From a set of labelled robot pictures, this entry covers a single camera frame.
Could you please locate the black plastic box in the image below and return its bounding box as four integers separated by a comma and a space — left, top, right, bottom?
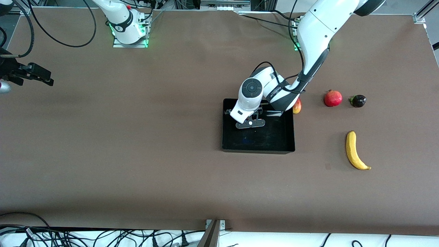
222, 98, 296, 154

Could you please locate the yellow banana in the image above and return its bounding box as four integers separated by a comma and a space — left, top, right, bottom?
345, 131, 372, 170

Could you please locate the red pomegranate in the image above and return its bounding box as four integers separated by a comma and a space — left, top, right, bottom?
324, 89, 343, 107

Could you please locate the grey background device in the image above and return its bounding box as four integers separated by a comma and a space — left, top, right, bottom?
200, 0, 251, 11

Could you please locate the dark metal profile beam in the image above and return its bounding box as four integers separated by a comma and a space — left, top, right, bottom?
197, 220, 221, 247

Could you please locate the white lower board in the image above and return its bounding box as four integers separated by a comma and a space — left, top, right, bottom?
0, 229, 439, 247

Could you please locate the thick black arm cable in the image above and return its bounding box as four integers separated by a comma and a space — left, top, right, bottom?
14, 0, 36, 57

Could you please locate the long looping black cable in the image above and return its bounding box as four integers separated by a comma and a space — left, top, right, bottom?
29, 0, 97, 48

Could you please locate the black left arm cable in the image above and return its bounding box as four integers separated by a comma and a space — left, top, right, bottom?
252, 0, 307, 95

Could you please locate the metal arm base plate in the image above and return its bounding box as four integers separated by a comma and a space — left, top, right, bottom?
292, 15, 304, 51
112, 13, 149, 48

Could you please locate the black cable on table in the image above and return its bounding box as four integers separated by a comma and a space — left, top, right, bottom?
237, 10, 299, 31

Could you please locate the arched black floor cable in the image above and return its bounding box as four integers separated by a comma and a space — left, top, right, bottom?
0, 212, 52, 230

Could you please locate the aluminium frame profile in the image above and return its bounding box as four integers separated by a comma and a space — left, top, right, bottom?
413, 0, 439, 24

